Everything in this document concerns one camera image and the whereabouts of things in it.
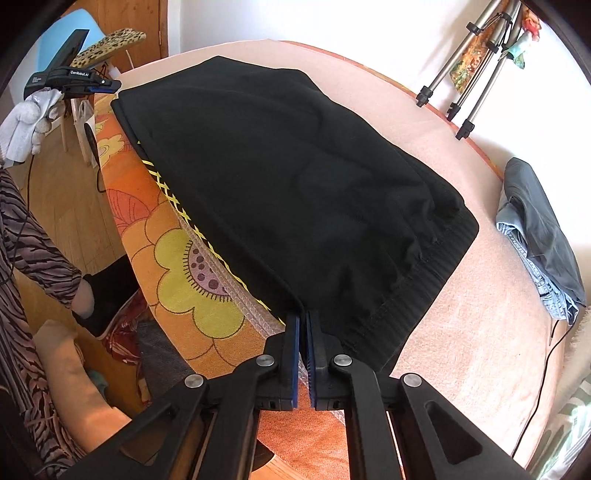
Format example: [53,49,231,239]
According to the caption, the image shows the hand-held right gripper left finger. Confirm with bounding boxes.
[60,314,302,480]

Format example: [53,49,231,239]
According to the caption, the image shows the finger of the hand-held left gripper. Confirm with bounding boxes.
[86,78,123,94]

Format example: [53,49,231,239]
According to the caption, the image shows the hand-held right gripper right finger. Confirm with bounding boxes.
[305,310,536,480]

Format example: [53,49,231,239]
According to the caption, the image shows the black pants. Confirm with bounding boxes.
[110,55,480,374]

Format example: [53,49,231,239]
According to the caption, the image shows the folded grey pants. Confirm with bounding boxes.
[502,157,588,309]

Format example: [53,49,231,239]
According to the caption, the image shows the person's left hand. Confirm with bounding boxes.
[0,89,64,163]

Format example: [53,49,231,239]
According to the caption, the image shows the leopard print ironing board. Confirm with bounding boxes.
[73,28,148,71]

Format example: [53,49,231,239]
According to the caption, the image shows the white plastic chair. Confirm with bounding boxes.
[59,95,101,168]

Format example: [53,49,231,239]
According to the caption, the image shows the light blue chair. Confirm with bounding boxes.
[38,6,106,63]

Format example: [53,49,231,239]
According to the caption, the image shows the wooden door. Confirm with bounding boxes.
[59,0,175,75]

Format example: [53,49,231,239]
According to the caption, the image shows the orange floral blanket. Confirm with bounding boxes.
[93,110,354,469]

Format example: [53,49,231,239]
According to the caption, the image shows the red floral cloth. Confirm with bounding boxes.
[104,290,155,367]

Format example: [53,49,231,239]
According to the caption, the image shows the pink bed sheet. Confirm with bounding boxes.
[119,40,570,472]

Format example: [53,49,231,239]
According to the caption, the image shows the person's zebra print clothing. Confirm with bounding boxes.
[0,167,85,480]

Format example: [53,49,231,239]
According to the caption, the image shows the person's black-socked foot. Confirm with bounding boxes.
[70,256,141,341]

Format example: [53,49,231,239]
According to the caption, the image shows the beige cushion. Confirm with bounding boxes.
[33,319,136,464]

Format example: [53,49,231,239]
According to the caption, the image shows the folded blue jeans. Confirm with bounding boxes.
[495,194,581,323]

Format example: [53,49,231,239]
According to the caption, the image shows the green white patterned pillow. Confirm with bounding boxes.
[539,376,591,480]

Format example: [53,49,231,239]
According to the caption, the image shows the white fluffy cloth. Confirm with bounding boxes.
[569,304,591,372]

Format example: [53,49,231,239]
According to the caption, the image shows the silver tripod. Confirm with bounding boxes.
[414,0,525,142]

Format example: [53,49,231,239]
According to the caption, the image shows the thin black cable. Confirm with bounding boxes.
[512,318,572,459]

